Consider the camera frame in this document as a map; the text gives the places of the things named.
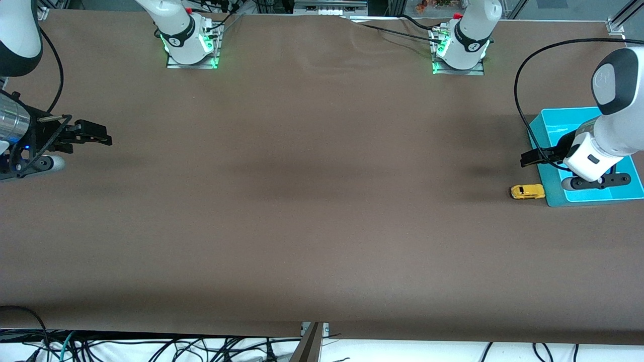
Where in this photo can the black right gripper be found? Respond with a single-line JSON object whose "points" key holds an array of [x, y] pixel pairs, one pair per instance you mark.
{"points": [[50, 134]]}

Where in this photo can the grey power strip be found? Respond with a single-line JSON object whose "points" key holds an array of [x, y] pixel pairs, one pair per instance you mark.
{"points": [[329, 9]]}

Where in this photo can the yellow toy beetle car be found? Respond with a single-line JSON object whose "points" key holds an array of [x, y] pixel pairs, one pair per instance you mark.
{"points": [[527, 191]]}

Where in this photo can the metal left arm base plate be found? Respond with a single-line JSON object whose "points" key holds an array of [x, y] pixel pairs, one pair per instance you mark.
{"points": [[458, 72]]}

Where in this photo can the aluminium frame profile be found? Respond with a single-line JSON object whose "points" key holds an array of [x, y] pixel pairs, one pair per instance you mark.
{"points": [[621, 17], [43, 12]]}

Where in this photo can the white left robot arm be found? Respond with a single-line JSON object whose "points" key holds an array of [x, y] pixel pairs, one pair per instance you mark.
{"points": [[619, 130]]}

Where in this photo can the cyan plastic bin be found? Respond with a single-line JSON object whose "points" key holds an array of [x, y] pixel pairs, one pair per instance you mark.
{"points": [[553, 125]]}

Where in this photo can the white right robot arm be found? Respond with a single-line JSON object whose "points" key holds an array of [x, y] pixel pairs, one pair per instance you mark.
{"points": [[20, 30]]}

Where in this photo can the metal table bracket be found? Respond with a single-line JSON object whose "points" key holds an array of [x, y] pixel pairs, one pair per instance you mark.
{"points": [[314, 329]]}

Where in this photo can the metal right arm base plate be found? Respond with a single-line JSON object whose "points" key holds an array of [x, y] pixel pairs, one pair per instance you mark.
{"points": [[192, 64]]}

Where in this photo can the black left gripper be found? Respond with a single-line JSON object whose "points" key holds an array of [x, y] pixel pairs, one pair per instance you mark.
{"points": [[562, 147]]}

